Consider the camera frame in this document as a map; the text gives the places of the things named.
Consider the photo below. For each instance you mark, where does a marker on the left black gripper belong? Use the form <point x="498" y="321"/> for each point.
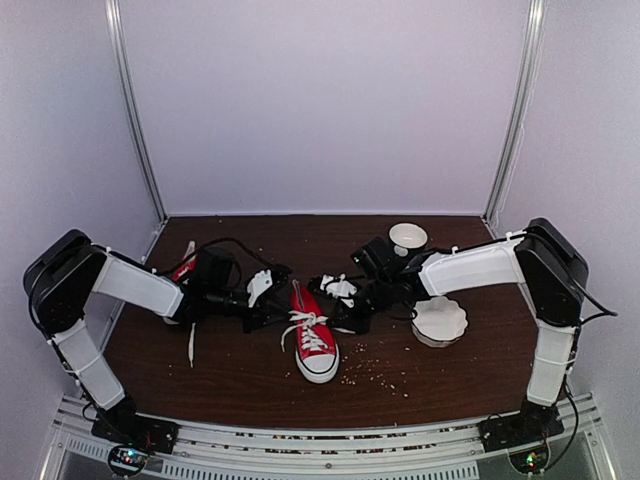
<point x="261" y="310"/>

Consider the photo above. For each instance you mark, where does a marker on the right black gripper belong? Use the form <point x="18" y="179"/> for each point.
<point x="347" y="319"/>

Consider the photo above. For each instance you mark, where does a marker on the red canvas sneaker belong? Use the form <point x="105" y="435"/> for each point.
<point x="182" y="276"/>
<point x="316" y="352"/>

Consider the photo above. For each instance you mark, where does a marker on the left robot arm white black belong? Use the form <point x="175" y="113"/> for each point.
<point x="59" y="283"/>

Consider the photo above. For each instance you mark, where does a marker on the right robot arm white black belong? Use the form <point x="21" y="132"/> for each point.
<point x="402" y="269"/>

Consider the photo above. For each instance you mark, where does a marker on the white scalloped ceramic bowl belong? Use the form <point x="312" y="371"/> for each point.
<point x="439" y="322"/>

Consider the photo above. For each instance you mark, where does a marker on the black bowl white inside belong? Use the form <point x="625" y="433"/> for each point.
<point x="407" y="239"/>

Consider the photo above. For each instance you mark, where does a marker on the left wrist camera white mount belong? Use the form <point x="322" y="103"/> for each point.
<point x="267" y="281"/>

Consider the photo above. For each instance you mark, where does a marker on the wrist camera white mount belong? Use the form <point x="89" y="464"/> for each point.
<point x="338" y="288"/>
<point x="267" y="281"/>

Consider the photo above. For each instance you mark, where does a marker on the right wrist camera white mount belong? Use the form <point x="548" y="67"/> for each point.
<point x="338" y="288"/>

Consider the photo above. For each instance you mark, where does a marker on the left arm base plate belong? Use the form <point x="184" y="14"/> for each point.
<point x="148" y="434"/>

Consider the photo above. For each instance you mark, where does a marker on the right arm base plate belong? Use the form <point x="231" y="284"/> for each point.
<point x="507" y="432"/>

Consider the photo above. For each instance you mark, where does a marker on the aluminium front rail frame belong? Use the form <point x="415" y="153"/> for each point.
<point x="443" y="450"/>

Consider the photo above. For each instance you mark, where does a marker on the left aluminium corner post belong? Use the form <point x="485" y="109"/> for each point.
<point x="118" y="42"/>

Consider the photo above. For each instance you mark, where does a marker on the aluminium corner post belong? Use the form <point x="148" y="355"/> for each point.
<point x="118" y="42"/>
<point x="515" y="127"/>

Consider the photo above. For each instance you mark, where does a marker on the right aluminium corner post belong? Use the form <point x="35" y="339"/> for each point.
<point x="515" y="127"/>

